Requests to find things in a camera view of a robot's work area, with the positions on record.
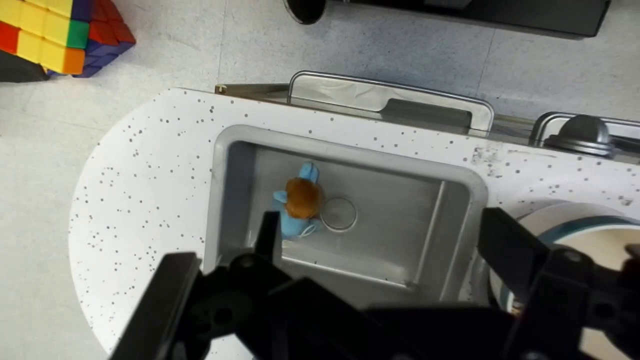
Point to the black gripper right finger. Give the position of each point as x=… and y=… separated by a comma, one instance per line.
x=567, y=300

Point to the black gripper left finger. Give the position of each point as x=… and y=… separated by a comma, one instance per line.
x=200, y=300

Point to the grey toy sink basin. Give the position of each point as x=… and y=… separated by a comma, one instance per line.
x=401, y=227

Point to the black flat equipment base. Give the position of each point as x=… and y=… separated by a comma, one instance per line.
x=467, y=13

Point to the rainbow coloured block cube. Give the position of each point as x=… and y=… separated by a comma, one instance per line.
x=53, y=32

